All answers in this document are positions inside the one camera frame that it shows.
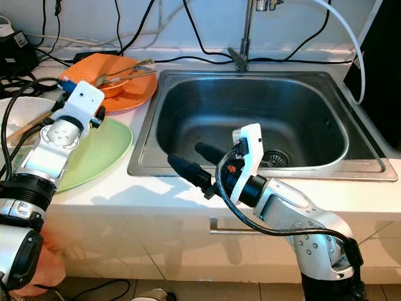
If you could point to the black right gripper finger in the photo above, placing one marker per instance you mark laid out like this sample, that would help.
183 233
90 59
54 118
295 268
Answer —
191 170
214 153

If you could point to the wooden chopstick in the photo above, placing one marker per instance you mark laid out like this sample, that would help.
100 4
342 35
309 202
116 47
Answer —
31 133
28 130

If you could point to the white bowl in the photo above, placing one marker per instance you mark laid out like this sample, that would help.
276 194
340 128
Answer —
25 111

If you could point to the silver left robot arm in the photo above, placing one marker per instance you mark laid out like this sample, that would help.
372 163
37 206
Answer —
56 144

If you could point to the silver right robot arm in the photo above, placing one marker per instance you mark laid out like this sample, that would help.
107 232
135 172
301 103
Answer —
294 207

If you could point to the green plate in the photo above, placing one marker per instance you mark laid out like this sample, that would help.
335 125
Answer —
100 157

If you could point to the orange plate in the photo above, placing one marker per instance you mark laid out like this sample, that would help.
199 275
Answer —
138 95

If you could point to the orange bowl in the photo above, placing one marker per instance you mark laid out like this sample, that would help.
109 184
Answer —
94 68

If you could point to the metal tongs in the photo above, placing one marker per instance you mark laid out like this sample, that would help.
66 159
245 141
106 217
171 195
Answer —
141 74

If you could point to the flat black power brick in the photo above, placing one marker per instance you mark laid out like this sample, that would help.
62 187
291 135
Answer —
81 55

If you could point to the white sink cabinet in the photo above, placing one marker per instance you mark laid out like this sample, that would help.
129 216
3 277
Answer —
163 251

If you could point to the steel faucet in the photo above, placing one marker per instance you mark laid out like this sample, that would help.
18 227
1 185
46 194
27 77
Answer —
239 59

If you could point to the stainless steel sink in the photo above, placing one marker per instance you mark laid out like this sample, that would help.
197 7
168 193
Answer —
301 106

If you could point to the black charger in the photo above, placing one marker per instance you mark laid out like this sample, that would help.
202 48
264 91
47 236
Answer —
19 53

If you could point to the white plug adapter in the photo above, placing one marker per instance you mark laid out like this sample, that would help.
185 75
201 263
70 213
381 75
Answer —
6 29

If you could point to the red plastic bag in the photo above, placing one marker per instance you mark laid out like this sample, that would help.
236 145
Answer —
47 269

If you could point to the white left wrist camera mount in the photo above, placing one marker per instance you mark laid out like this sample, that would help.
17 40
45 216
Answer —
86 100

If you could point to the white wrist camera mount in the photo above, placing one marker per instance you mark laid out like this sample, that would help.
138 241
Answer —
86 100
252 141

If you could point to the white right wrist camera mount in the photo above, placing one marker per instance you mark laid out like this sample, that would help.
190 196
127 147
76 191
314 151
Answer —
252 141

